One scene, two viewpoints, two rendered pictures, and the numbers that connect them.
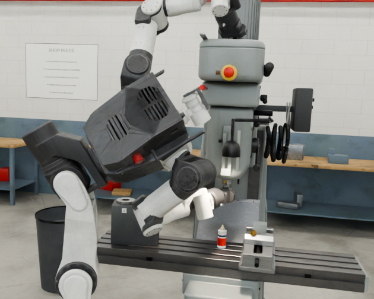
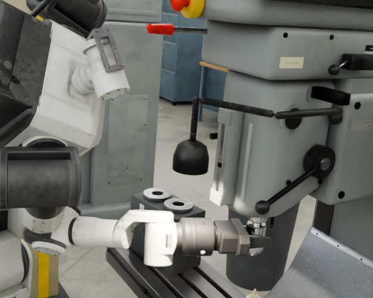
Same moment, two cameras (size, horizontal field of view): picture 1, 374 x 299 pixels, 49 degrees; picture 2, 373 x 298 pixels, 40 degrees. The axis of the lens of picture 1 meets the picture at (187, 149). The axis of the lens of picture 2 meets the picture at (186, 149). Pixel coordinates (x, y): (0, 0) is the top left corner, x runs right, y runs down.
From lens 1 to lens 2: 130 cm
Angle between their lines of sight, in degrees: 47
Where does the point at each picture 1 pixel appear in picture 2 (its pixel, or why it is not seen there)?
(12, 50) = not seen: outside the picture
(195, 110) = (92, 69)
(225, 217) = (328, 279)
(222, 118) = (232, 94)
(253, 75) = (227, 7)
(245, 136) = (261, 137)
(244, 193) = not seen: outside the picture
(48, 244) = not seen: hidden behind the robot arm
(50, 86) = not seen: outside the picture
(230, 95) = (232, 49)
